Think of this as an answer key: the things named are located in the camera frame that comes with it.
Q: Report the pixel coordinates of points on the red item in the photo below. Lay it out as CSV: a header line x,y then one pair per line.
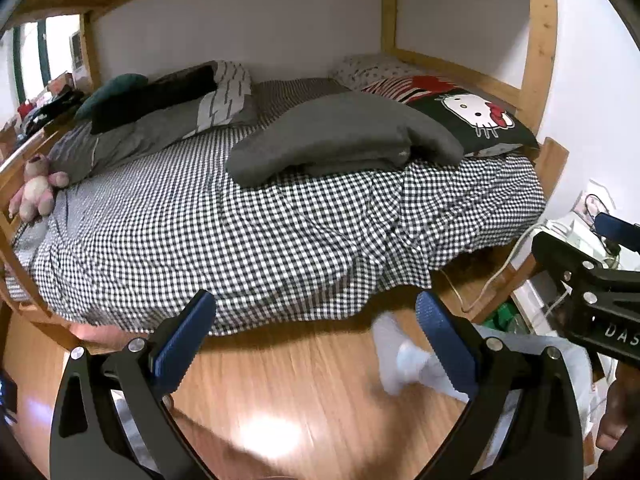
x,y
26,109

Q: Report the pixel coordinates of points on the white wall socket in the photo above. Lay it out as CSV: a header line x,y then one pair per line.
x,y
590,205

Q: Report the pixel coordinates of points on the white floral pillow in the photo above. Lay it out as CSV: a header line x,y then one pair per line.
x,y
370,67

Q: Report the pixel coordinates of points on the black clothes pile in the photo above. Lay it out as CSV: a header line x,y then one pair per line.
x,y
52,110

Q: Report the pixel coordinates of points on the cardboard box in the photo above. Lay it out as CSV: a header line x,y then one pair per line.
x,y
62,81

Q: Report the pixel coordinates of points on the pink plush toy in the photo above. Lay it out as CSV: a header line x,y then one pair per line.
x,y
37,192

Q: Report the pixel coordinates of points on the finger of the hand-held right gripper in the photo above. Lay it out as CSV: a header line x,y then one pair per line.
x,y
575,270
620,232

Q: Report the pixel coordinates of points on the dark green pillow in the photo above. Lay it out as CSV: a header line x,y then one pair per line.
x,y
115,91

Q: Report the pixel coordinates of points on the black cartoon cat pillow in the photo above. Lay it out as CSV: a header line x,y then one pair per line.
x,y
480,125

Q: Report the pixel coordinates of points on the white sock foot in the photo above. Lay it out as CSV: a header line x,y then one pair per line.
x,y
405,360

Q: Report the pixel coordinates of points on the person's right hand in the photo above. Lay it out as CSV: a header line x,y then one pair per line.
x,y
612,430

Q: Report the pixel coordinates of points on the white side table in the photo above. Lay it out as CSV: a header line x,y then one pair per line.
x,y
575,230

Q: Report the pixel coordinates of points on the grey zip hoodie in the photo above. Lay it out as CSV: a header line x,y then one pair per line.
x,y
340,140

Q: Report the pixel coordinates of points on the dark fine-checked pillow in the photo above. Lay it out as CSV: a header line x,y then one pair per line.
x,y
285,97

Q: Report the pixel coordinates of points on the wooden bunk bed frame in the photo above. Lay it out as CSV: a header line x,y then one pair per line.
x,y
540,50

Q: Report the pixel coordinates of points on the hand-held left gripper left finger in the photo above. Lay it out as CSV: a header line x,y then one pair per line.
x,y
185,335

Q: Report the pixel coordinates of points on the white dash-patterned pillow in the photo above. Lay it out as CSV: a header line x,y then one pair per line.
x,y
225,95

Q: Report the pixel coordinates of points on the black white checkered bed sheet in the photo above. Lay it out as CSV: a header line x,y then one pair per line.
x,y
225,240

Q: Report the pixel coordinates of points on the green object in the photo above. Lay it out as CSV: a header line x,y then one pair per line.
x,y
505,317

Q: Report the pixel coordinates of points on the window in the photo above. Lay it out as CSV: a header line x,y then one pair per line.
x,y
30,55

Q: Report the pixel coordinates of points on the white wall unit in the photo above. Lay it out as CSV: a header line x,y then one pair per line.
x,y
77,47

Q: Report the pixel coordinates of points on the red striped pillow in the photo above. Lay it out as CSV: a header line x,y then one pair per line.
x,y
400,89

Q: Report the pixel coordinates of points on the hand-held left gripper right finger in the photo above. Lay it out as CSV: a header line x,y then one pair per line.
x,y
445,340

